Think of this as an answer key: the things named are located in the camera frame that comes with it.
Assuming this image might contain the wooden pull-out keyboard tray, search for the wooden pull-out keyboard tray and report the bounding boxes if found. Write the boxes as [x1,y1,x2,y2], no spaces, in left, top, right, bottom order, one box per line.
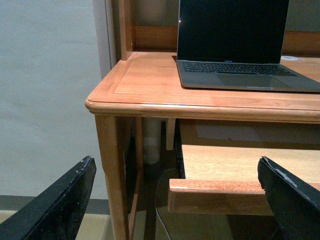
[168,144,320,216]

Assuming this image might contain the black left drawer rail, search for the black left drawer rail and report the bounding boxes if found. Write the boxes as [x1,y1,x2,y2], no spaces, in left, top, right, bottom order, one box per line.
[174,119,186,179]

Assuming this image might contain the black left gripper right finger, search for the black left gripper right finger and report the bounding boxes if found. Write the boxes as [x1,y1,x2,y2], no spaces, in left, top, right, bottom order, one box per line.
[257,156,320,240]

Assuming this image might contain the wooden desk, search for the wooden desk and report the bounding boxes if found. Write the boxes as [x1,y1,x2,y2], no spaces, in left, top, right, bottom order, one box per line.
[85,0,320,240]

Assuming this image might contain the white power cable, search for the white power cable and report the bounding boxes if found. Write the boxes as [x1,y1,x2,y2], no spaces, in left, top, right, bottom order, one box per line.
[154,168,180,240]

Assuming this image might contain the grey open laptop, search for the grey open laptop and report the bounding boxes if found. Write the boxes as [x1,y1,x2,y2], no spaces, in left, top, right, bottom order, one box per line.
[176,0,320,93]

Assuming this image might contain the white pipe with grey base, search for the white pipe with grey base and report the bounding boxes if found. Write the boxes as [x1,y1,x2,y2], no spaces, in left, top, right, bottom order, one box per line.
[142,118,161,165]

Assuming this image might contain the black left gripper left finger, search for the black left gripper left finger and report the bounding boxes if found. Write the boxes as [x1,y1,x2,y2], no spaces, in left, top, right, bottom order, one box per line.
[0,156,97,240]

